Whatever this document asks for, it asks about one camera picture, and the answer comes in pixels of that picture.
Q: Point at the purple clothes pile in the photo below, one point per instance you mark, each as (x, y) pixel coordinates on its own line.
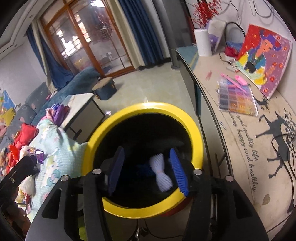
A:
(57, 113)

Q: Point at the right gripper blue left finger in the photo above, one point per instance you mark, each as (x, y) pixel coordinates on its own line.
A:
(115, 169)

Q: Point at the china wall map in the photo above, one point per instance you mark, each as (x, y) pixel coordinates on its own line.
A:
(6, 102)

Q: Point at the blue left curtain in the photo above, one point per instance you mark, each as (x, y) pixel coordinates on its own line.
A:
(57, 75)

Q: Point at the yellow rim trash bin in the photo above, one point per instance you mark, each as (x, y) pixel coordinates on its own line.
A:
(143, 130)

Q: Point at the hello kitty bed sheet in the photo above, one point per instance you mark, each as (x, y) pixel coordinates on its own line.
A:
(57, 155)

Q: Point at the red blanket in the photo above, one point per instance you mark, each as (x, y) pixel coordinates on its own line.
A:
(24, 137)

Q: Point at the blue right curtain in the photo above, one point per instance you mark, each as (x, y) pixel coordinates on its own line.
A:
(143, 32)

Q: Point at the white foam fruit net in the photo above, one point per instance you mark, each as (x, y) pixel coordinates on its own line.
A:
(27, 187)

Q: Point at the white marble coffee table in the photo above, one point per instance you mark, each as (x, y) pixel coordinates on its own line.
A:
(83, 118)

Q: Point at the wooden glass sliding door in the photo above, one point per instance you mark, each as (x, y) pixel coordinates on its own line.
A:
(84, 34)

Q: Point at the silver tower air conditioner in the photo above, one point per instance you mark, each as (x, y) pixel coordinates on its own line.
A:
(177, 26)

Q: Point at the colourful diamond painting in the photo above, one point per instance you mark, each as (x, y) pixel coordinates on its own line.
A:
(263, 58)

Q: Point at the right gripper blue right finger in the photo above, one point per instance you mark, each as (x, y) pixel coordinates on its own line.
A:
(179, 172)

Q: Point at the bead organiser tray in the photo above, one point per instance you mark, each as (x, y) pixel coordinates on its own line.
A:
(234, 99)

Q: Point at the blue round footstool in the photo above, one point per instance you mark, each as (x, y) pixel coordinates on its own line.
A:
(105, 88)

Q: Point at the white ribbed vase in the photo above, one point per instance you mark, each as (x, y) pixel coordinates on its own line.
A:
(203, 42)

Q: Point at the blue curtain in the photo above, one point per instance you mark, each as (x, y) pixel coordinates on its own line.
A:
(143, 32)
(57, 75)

